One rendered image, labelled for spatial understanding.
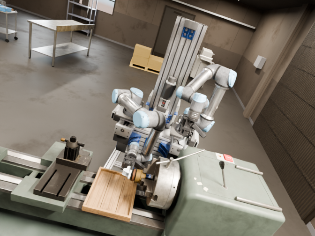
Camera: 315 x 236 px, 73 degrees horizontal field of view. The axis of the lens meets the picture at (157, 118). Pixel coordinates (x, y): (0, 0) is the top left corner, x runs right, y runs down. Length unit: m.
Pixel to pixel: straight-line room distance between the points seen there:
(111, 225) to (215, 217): 0.65
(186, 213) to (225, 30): 9.27
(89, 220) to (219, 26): 9.35
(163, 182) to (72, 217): 0.63
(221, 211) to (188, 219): 0.19
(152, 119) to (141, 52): 6.16
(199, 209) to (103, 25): 10.04
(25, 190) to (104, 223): 0.51
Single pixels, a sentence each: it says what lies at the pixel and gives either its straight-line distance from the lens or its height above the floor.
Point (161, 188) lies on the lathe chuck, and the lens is 1.30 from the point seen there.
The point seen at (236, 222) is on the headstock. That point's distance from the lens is 1.42.
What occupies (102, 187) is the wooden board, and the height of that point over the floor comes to 0.88.
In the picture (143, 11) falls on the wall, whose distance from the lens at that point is 10.26.
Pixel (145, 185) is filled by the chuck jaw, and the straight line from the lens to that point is 1.36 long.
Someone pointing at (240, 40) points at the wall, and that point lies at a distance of 10.27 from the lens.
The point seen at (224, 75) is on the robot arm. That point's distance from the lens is 1.66.
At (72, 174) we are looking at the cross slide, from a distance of 1.52.
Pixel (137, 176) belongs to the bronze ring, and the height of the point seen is 1.10.
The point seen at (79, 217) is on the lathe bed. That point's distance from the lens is 1.56.
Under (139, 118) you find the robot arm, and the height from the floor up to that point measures 1.39.
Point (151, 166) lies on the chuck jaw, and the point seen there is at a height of 1.16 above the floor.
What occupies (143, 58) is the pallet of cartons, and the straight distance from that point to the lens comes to 7.54.
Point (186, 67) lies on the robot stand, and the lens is 1.86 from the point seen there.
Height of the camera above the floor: 2.05
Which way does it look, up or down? 27 degrees down
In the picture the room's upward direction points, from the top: 19 degrees clockwise
